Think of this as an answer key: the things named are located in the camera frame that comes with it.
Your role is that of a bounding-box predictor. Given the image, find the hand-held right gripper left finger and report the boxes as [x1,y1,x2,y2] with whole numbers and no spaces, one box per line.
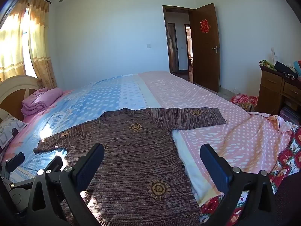
[28,143,105,226]

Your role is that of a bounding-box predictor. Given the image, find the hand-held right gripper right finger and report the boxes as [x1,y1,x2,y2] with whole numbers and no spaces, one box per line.
[200,144,286,226]

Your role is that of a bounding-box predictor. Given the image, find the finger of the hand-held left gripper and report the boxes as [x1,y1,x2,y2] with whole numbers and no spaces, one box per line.
[45,155,63,173]
[5,153,25,173]

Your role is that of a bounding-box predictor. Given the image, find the brown knit sun-pattern sweater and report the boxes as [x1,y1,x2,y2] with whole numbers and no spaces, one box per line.
[33,108,227,226]

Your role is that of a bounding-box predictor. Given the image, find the pink bed sheet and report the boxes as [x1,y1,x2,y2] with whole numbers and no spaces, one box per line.
[0,89,71,163]

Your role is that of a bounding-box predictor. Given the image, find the grey patterned pillow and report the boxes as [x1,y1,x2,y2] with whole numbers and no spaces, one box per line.
[0,108,27,150]

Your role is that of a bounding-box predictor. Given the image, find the folded pink quilt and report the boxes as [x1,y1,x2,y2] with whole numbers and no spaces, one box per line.
[21,88,63,117]

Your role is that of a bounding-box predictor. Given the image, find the blue dotted blanket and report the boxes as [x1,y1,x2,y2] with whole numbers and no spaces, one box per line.
[0,74,163,186]

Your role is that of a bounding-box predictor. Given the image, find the pink dotted blanket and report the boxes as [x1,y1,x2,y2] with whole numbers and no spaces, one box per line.
[138,71,294,208]

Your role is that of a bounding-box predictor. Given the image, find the red cartoon-print quilt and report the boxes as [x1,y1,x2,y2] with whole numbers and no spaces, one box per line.
[200,122,301,226]

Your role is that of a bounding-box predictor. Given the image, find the red checked cloth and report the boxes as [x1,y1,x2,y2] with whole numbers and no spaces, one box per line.
[230,94,259,112]

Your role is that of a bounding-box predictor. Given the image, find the cream and wood headboard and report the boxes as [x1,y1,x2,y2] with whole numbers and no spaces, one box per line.
[0,75,40,123]

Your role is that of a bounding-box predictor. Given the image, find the purple box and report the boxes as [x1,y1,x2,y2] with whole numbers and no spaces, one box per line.
[280,106,301,125]

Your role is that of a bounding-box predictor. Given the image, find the brown wooden desk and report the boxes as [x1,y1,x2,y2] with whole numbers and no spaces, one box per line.
[256,65,301,116]

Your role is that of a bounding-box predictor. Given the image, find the yellow patterned curtain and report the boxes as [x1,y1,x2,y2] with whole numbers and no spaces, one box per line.
[26,0,58,90]
[0,0,27,83]

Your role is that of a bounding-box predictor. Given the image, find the brown wooden door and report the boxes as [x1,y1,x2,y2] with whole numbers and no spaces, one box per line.
[189,3,220,93]

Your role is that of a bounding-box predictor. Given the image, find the green patterned cloth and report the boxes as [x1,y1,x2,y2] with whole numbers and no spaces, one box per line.
[259,60,277,70]

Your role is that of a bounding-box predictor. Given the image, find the wooden hallway door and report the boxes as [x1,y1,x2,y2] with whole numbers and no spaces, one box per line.
[167,23,179,74]

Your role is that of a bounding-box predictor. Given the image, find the red paper door decoration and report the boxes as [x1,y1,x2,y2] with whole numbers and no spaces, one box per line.
[200,19,210,33]

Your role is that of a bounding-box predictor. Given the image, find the brown door frame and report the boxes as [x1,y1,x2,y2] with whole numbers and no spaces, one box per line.
[162,5,195,83]

